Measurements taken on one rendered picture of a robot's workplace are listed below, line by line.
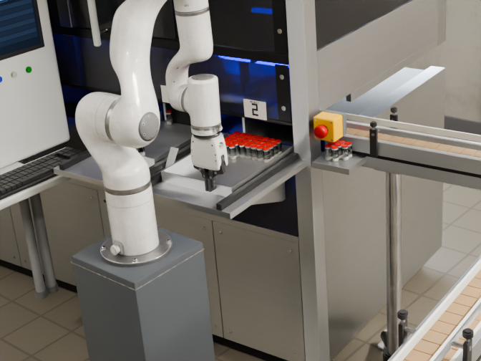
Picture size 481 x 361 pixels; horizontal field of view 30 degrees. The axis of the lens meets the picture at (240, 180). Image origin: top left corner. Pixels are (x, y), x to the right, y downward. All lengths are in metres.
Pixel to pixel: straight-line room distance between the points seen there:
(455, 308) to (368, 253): 1.34
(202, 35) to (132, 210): 0.49
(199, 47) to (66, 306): 1.78
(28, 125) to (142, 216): 1.02
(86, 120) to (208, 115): 0.38
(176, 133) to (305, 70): 0.60
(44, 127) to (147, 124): 1.14
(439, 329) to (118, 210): 0.87
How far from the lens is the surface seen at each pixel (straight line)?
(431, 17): 3.41
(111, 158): 2.26
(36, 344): 3.68
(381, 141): 2.75
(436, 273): 3.89
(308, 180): 2.80
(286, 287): 3.05
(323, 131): 2.66
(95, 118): 2.21
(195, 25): 2.36
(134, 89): 2.17
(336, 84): 2.83
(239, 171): 2.72
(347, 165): 2.72
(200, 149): 2.51
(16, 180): 3.01
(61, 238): 3.74
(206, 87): 2.42
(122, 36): 2.19
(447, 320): 1.91
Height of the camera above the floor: 1.98
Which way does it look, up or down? 24 degrees down
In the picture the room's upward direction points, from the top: 5 degrees counter-clockwise
